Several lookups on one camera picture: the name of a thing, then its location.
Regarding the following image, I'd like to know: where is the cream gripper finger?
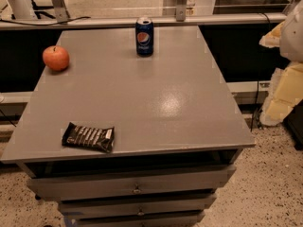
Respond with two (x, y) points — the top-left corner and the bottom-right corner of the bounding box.
(259, 22), (284, 48)
(259, 62), (303, 126)

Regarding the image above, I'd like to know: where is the blue pepsi can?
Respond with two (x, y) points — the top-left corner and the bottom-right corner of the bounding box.
(135, 17), (153, 56)

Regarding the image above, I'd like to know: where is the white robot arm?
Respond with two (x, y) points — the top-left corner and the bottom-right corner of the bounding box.
(259, 5), (303, 126)

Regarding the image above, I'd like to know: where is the black rxbar chocolate wrapper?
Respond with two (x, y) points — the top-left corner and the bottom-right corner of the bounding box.
(62, 122), (115, 153)

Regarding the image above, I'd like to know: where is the grey drawer cabinet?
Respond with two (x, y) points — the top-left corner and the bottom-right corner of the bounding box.
(0, 26), (257, 227)

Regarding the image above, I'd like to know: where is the top grey drawer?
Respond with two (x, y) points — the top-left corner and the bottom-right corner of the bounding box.
(27, 165), (236, 201)

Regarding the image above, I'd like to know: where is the grey drawer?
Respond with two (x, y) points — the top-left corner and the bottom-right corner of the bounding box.
(27, 165), (236, 201)
(75, 211), (205, 227)
(59, 192), (216, 219)

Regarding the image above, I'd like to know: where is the middle grey drawer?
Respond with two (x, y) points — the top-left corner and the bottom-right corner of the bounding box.
(59, 192), (216, 219)

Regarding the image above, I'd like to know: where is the bottom grey drawer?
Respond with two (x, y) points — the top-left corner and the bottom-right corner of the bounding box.
(75, 211), (205, 227)

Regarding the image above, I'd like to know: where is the red apple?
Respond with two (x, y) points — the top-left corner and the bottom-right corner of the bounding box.
(43, 45), (69, 71)

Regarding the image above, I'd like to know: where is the white pipe background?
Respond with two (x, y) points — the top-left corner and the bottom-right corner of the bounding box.
(7, 0), (37, 20)

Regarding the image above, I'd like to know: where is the black hanging cable right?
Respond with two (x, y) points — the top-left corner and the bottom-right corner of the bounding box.
(250, 12), (272, 132)

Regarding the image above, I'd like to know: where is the grey metal post bracket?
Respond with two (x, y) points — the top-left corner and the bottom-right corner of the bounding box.
(176, 0), (187, 22)

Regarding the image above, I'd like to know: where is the grey metal rail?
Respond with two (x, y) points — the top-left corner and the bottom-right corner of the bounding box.
(0, 13), (286, 31)

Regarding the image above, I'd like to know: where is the black cable on rail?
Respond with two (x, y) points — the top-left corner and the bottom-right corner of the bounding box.
(0, 15), (92, 26)

